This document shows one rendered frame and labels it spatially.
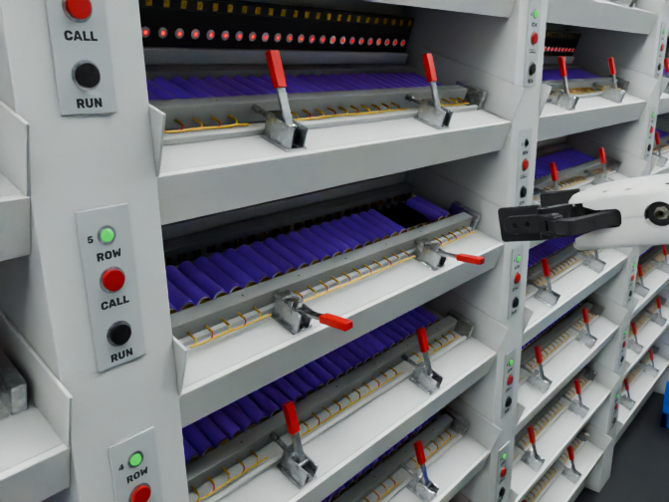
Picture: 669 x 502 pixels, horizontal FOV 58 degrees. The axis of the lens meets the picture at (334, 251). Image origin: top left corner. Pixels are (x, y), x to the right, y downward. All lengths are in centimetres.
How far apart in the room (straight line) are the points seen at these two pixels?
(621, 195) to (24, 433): 49
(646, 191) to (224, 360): 39
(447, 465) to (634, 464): 113
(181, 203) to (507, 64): 59
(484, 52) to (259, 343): 57
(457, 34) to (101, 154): 66
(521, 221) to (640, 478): 158
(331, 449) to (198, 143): 41
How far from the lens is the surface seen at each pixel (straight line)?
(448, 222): 92
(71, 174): 45
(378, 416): 84
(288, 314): 63
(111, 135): 46
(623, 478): 206
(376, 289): 74
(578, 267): 148
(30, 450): 51
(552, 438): 154
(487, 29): 97
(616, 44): 163
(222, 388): 58
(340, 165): 64
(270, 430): 74
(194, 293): 63
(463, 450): 111
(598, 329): 166
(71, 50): 45
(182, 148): 54
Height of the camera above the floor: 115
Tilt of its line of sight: 16 degrees down
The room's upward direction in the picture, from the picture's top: 1 degrees counter-clockwise
